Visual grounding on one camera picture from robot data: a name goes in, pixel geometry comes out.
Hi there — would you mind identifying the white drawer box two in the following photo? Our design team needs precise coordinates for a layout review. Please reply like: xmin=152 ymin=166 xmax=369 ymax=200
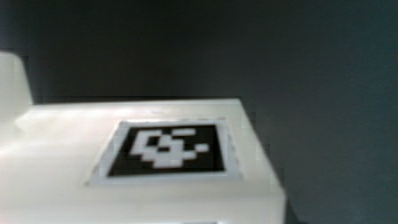
xmin=0 ymin=51 xmax=285 ymax=224

